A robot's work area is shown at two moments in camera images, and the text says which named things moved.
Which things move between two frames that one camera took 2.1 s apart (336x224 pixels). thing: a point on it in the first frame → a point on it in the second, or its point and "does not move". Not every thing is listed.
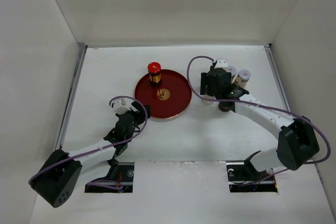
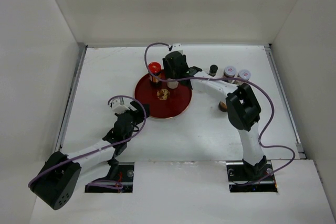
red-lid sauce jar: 224,106 does not move
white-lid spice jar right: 245,75 does not move
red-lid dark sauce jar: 154,71 does not move
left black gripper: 140,116 does not move
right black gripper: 206,80 → 168,72
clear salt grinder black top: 208,102 → 172,85
